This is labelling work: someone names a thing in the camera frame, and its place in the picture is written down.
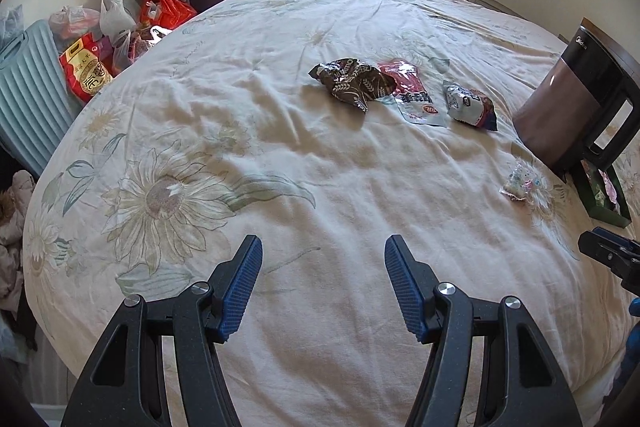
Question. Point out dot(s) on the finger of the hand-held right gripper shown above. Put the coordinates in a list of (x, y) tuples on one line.
[(615, 252)]

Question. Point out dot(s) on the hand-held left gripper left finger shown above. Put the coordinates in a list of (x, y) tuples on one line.
[(240, 292)]

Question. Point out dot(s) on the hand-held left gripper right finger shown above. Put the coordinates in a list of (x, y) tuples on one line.
[(407, 292)]

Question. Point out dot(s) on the green tray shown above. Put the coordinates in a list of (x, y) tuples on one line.
[(592, 207)]

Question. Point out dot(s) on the pink cartoon snack packet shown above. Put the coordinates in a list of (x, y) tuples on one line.
[(607, 187)]

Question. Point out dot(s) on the small clear cartoon packet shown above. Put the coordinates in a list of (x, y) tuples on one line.
[(522, 182)]

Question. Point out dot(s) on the white and blue cookie packet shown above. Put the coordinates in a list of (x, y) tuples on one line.
[(467, 104)]

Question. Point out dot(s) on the red and white snack packet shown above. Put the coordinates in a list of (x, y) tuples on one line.
[(415, 92)]

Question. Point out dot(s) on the brown wheat-print snack packet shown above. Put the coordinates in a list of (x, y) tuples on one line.
[(350, 82)]

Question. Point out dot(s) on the blue cloth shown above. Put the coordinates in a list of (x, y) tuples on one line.
[(632, 332)]

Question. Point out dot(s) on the floral quilt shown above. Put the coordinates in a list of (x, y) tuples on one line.
[(310, 187)]

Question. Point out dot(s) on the brown and black electric kettle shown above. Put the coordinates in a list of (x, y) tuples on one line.
[(555, 107)]

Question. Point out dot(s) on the beige fur-trimmed coat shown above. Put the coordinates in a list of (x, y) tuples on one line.
[(15, 232)]

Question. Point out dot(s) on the clear plastic bag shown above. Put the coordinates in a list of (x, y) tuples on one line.
[(121, 54)]

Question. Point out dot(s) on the clear bag with dark contents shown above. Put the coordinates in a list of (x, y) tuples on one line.
[(147, 42)]

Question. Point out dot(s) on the red and yellow rice bag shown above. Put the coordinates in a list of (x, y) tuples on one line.
[(85, 69)]

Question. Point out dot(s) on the light blue ribbed suitcase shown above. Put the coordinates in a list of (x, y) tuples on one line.
[(32, 97)]

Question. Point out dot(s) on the red plastic bag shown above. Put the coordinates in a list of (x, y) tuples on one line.
[(167, 9)]

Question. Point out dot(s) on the white plastic bag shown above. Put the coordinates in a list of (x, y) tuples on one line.
[(116, 19)]

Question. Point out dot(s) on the pink plastic bag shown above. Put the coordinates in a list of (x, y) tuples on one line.
[(75, 22)]

